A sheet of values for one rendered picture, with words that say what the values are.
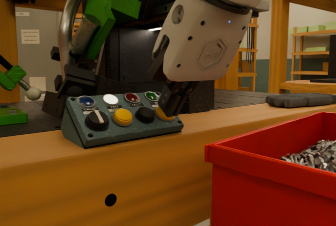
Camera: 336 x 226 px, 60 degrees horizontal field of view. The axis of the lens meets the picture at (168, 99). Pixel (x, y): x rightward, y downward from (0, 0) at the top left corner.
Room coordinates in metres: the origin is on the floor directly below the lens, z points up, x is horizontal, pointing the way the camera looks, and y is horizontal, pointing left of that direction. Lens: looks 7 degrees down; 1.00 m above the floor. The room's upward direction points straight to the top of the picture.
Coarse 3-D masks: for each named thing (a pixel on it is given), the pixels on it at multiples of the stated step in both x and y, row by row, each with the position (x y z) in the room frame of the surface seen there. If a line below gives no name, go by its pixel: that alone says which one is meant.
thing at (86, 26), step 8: (88, 16) 0.58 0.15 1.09; (80, 24) 0.57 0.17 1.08; (88, 24) 0.56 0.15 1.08; (96, 24) 0.57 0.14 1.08; (80, 32) 0.57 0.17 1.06; (88, 32) 0.57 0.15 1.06; (72, 40) 0.59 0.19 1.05; (80, 40) 0.58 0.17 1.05; (88, 40) 0.59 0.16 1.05; (72, 48) 0.59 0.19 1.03; (80, 48) 0.59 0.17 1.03
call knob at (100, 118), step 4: (92, 112) 0.35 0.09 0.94; (96, 112) 0.35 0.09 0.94; (100, 112) 0.36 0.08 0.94; (88, 116) 0.35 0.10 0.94; (92, 116) 0.35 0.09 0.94; (96, 116) 0.35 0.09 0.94; (100, 116) 0.35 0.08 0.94; (104, 116) 0.35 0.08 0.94; (88, 120) 0.34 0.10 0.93; (92, 120) 0.34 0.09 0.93; (96, 120) 0.34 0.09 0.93; (100, 120) 0.35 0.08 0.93; (104, 120) 0.35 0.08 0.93; (108, 120) 0.36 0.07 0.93; (92, 124) 0.34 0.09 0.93; (96, 124) 0.34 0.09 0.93; (100, 124) 0.35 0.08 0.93; (104, 124) 0.35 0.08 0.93; (100, 128) 0.35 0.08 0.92
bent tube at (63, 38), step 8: (72, 0) 0.68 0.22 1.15; (80, 0) 0.69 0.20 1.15; (64, 8) 0.70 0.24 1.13; (72, 8) 0.69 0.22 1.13; (64, 16) 0.69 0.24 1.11; (72, 16) 0.70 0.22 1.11; (64, 24) 0.69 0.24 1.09; (72, 24) 0.70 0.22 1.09; (64, 32) 0.68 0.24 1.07; (64, 40) 0.66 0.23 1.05; (64, 48) 0.64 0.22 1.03; (64, 56) 0.62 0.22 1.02; (64, 64) 0.60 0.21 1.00; (72, 64) 0.60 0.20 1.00
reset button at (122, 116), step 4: (116, 112) 0.37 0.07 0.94; (120, 112) 0.37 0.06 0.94; (124, 112) 0.37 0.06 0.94; (128, 112) 0.38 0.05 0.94; (116, 116) 0.37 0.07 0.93; (120, 116) 0.37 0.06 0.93; (124, 116) 0.37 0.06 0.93; (128, 116) 0.37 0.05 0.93; (116, 120) 0.37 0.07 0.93; (120, 120) 0.36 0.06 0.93; (124, 120) 0.37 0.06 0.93; (128, 120) 0.37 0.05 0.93; (124, 124) 0.37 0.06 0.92
